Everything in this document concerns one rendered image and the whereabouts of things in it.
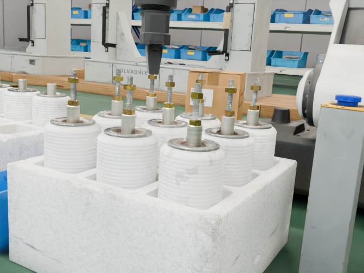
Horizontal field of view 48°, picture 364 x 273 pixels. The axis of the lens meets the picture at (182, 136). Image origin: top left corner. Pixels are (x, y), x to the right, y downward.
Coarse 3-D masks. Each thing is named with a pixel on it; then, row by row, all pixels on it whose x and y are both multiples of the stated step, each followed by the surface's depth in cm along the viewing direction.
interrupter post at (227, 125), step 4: (224, 116) 68; (232, 116) 69; (224, 120) 68; (228, 120) 68; (232, 120) 68; (224, 124) 68; (228, 124) 68; (232, 124) 68; (224, 128) 68; (228, 128) 68; (232, 128) 68; (220, 132) 69; (224, 132) 68; (228, 132) 68; (232, 132) 69
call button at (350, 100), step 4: (336, 96) 66; (340, 96) 65; (344, 96) 65; (348, 96) 64; (352, 96) 64; (356, 96) 65; (360, 96) 66; (340, 100) 65; (344, 100) 65; (348, 100) 64; (352, 100) 64; (356, 100) 64; (360, 100) 65; (340, 104) 66; (344, 104) 65; (348, 104) 65; (352, 104) 65; (356, 104) 65
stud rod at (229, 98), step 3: (231, 81) 67; (228, 84) 68; (231, 84) 67; (234, 84) 68; (228, 87) 68; (231, 87) 67; (228, 93) 68; (231, 93) 68; (228, 96) 68; (231, 96) 68; (228, 99) 68; (231, 99) 68; (228, 102) 68; (231, 102) 68; (228, 105) 68; (231, 105) 68; (228, 108) 68; (231, 108) 68
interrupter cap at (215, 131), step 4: (208, 128) 71; (212, 128) 72; (216, 128) 72; (220, 128) 72; (208, 132) 68; (212, 132) 68; (216, 132) 70; (236, 132) 70; (240, 132) 70; (244, 132) 70; (248, 132) 70; (216, 136) 66; (220, 136) 66; (224, 136) 66; (228, 136) 66; (232, 136) 66; (236, 136) 66; (240, 136) 66; (244, 136) 67; (248, 136) 68
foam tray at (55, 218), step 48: (48, 192) 65; (96, 192) 60; (144, 192) 59; (240, 192) 62; (288, 192) 81; (48, 240) 67; (96, 240) 61; (144, 240) 57; (192, 240) 53; (240, 240) 60
